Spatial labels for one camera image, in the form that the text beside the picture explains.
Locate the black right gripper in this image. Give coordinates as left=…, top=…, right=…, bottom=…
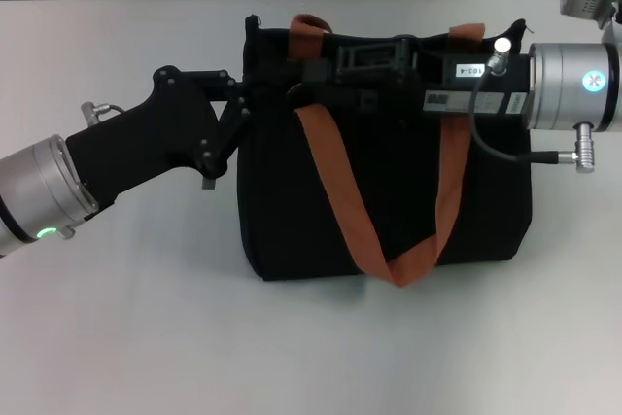
left=286, top=34, right=534, bottom=120

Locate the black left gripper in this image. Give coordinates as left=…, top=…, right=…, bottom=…
left=64, top=64, right=252, bottom=222

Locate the black bag with orange handles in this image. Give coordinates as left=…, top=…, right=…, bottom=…
left=235, top=14, right=536, bottom=290

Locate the silver left gripper cable plug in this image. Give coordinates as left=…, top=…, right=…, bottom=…
left=80, top=101, right=126, bottom=127

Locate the silver gripper cable plug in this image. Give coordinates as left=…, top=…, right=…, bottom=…
left=80, top=101, right=126, bottom=127
left=487, top=37, right=513, bottom=75

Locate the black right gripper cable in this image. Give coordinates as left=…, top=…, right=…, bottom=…
left=468, top=64, right=560, bottom=166

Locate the silver right gripper cable plug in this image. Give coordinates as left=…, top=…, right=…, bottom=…
left=487, top=37, right=513, bottom=75

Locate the silver elbow cable plug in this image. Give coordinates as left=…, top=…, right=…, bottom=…
left=556, top=121, right=597, bottom=176

